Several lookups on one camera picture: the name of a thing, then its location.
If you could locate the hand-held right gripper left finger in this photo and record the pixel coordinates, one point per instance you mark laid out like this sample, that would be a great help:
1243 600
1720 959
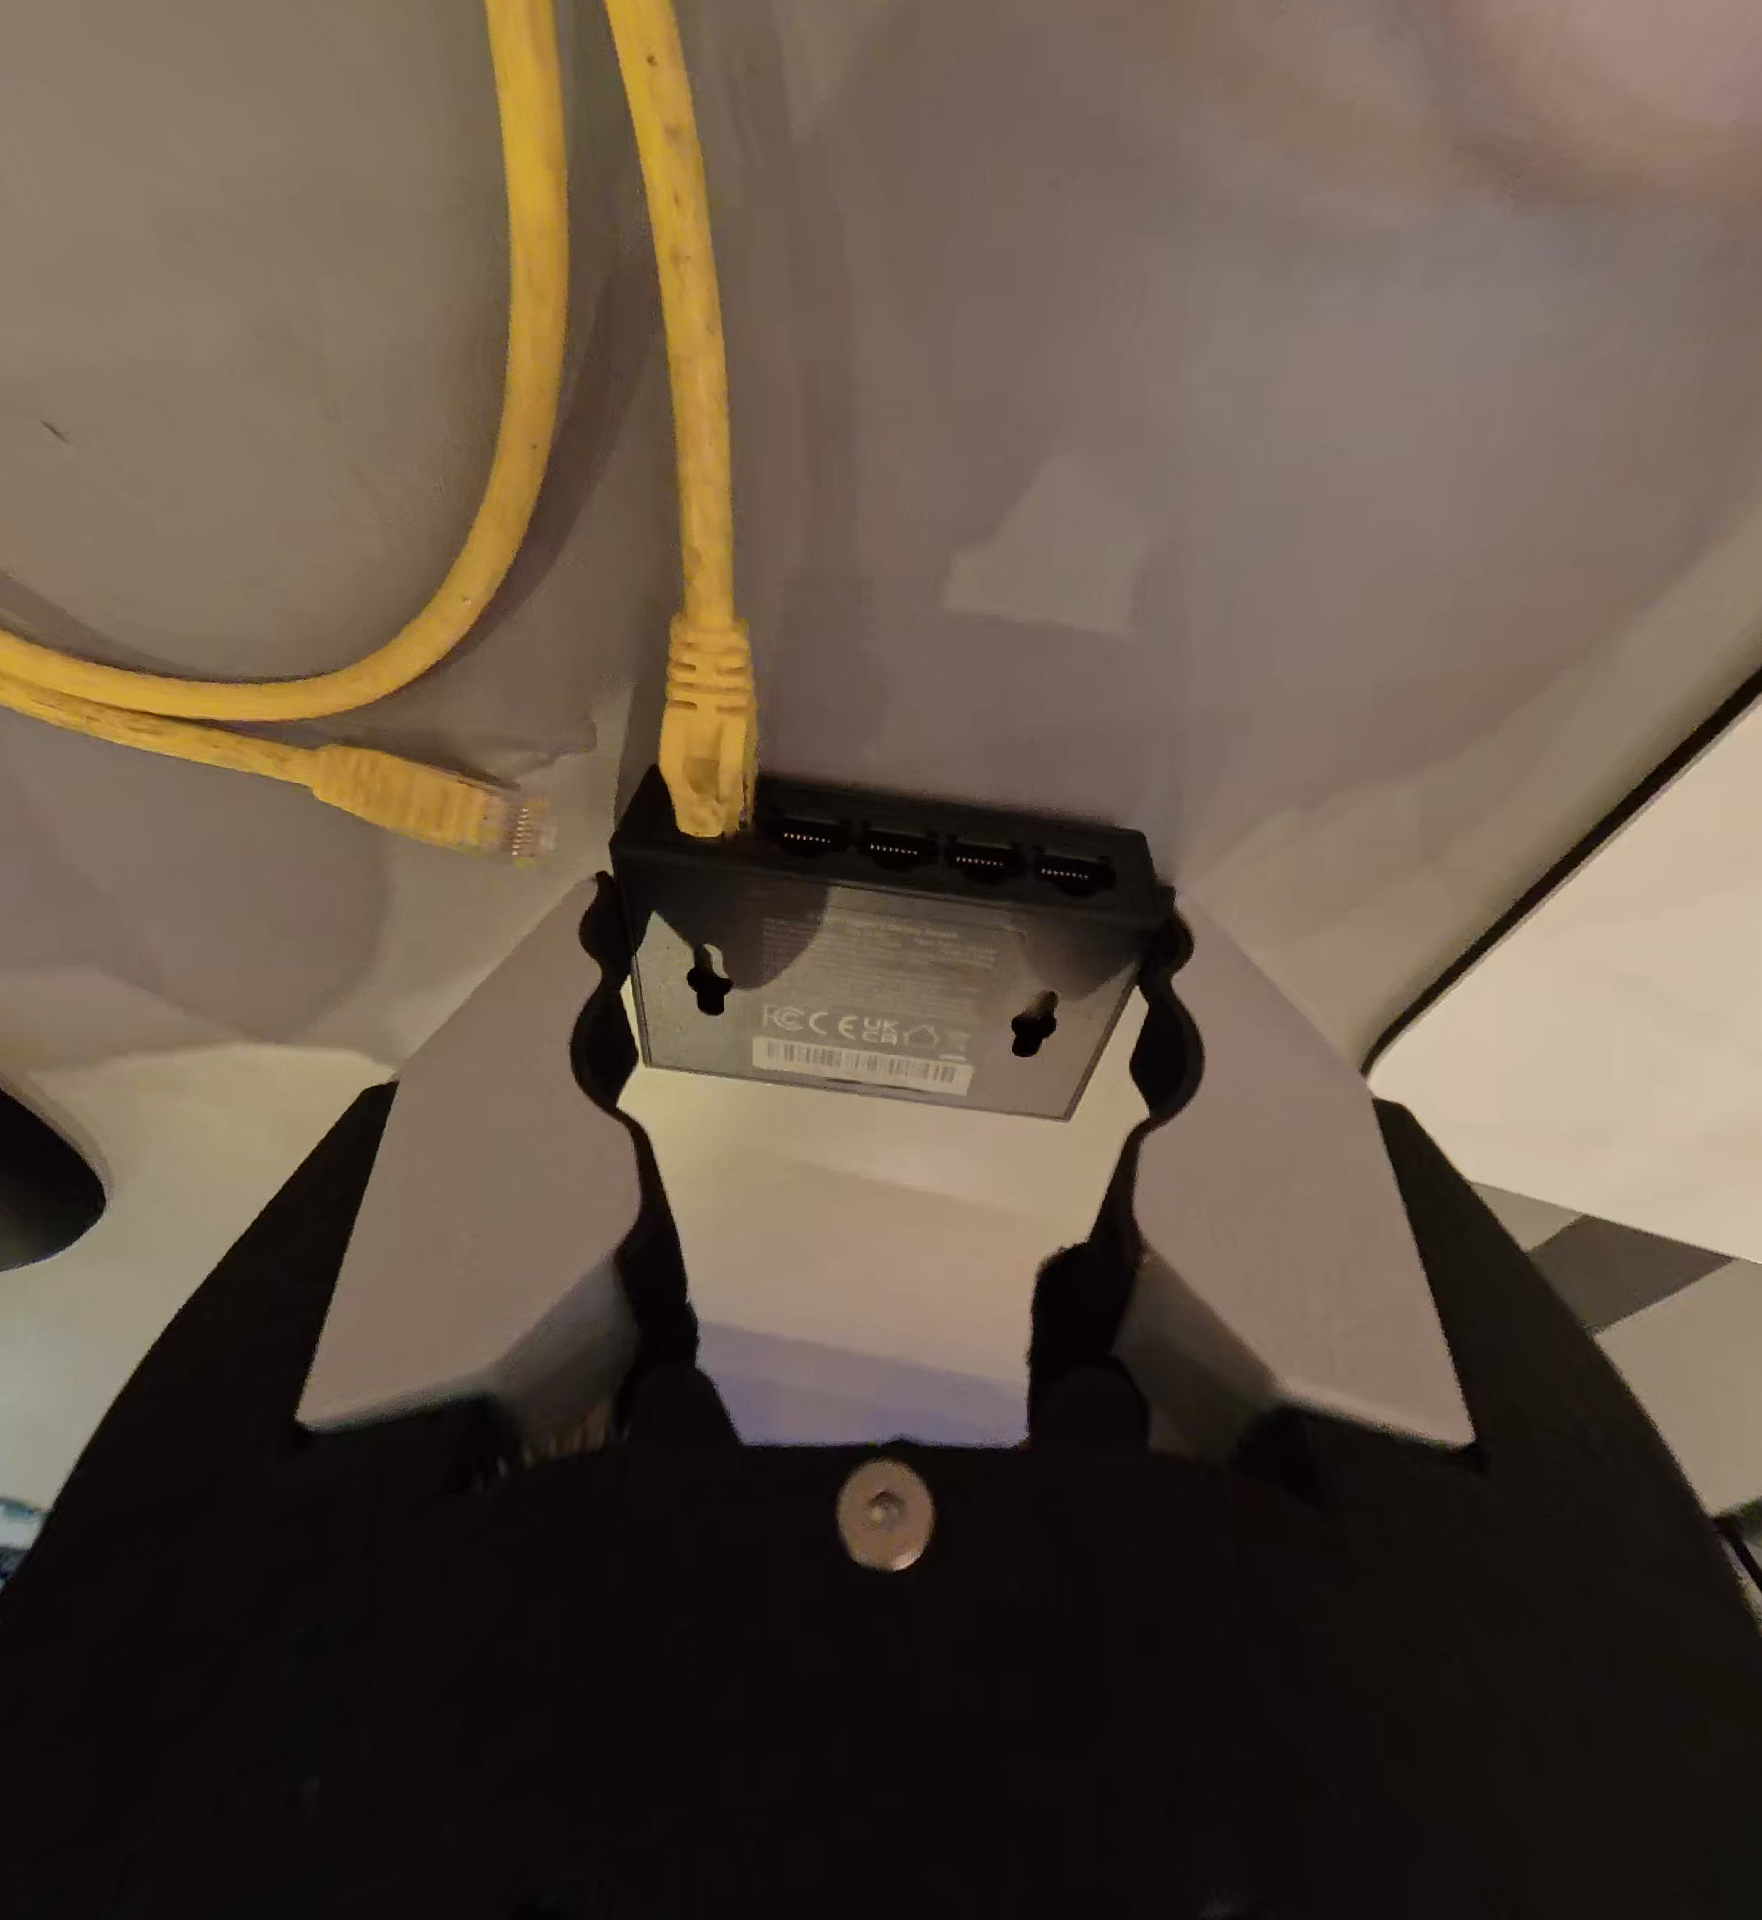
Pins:
490 1200

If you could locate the black network switch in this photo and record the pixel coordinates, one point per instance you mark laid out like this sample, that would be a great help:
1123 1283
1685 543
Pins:
882 930

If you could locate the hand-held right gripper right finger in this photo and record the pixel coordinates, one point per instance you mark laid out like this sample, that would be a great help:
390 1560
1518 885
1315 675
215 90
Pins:
1272 1230

